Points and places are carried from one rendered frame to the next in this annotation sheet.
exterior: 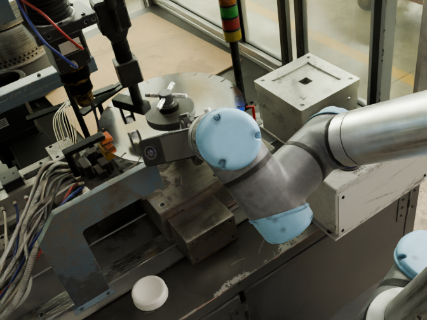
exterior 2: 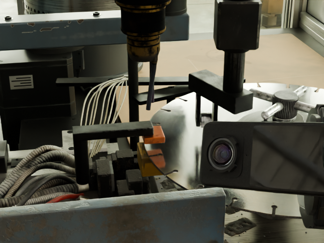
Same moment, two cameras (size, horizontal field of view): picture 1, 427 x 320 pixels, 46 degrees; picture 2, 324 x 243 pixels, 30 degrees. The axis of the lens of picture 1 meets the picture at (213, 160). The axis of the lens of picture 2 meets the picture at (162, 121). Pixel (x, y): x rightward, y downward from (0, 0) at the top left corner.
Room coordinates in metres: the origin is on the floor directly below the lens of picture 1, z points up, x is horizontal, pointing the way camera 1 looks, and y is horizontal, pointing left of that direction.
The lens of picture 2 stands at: (0.28, 0.04, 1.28)
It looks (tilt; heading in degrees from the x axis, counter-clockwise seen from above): 26 degrees down; 16
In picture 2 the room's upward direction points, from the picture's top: straight up
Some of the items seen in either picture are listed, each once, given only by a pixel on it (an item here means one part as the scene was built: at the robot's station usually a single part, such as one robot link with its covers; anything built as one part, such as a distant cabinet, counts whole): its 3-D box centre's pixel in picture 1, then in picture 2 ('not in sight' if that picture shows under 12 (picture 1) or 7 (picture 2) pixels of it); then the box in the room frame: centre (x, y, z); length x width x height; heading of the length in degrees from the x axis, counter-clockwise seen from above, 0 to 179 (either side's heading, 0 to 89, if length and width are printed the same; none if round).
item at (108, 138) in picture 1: (91, 153); (119, 153); (0.85, 0.25, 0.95); 0.10 x 0.03 x 0.07; 115
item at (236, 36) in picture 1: (232, 33); not in sight; (1.18, -0.11, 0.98); 0.05 x 0.04 x 0.03; 25
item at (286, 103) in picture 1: (306, 105); not in sight; (1.02, -0.26, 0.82); 0.18 x 0.18 x 0.15; 25
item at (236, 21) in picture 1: (230, 21); not in sight; (1.18, -0.11, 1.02); 0.05 x 0.04 x 0.03; 25
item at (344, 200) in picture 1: (367, 170); not in sight; (0.76, -0.31, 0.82); 0.28 x 0.11 x 0.15; 115
